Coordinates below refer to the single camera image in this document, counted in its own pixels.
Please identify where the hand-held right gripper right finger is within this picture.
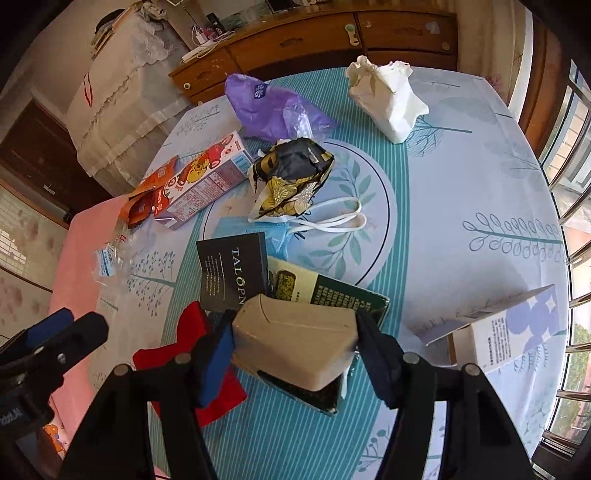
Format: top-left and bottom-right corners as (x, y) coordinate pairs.
(355, 308), (536, 480)

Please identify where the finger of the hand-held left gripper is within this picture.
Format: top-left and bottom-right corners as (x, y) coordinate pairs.
(0, 308), (75, 365)
(0, 312), (110, 394)

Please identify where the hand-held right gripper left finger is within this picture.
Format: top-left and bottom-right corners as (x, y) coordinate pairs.
(58, 309), (237, 480)

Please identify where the beige cardboard box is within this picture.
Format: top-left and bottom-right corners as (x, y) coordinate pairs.
(231, 294), (360, 394)

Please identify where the blue face mask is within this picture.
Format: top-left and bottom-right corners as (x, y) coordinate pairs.
(265, 198), (366, 266)

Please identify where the red pink snack box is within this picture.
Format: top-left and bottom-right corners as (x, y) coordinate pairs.
(154, 130), (256, 230)

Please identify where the purple plastic bag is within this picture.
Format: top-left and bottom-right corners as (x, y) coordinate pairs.
(225, 74), (338, 141)

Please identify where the red cloth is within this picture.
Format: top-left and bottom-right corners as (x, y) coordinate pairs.
(133, 302), (249, 426)

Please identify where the pink bed sheet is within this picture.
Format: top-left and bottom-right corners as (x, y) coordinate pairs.
(44, 194), (139, 462)

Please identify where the clear plastic wrapper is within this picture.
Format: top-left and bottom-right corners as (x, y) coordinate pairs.
(92, 231), (139, 282)

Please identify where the dark green cardboard box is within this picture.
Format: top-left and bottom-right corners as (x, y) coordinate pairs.
(259, 257), (391, 417)

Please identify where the black Talopn box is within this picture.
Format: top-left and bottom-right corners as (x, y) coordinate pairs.
(196, 232), (270, 312)

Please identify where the white purple carton box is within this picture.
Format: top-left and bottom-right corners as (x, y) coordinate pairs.
(425, 284), (570, 374)

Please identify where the orange snack packet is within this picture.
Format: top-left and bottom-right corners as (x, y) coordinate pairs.
(121, 156), (181, 228)

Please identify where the brown wooden door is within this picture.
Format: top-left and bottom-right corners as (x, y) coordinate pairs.
(0, 99), (100, 217)

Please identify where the teal leaf print tablecloth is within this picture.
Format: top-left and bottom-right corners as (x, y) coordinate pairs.
(85, 67), (573, 480)

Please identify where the window with metal grille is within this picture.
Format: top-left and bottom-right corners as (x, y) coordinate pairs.
(531, 60), (591, 462)

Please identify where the white lace furniture cover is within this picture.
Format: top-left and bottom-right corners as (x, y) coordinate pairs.
(65, 4), (195, 178)

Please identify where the white power strip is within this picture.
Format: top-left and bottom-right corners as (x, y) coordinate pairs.
(181, 39), (222, 63)

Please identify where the stack of books and papers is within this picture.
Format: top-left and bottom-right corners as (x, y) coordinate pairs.
(90, 0), (153, 56)

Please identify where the wooden desk with drawers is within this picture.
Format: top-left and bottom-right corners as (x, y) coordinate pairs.
(168, 11), (458, 104)

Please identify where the beige curtain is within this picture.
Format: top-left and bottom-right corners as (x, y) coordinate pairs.
(505, 9), (536, 107)

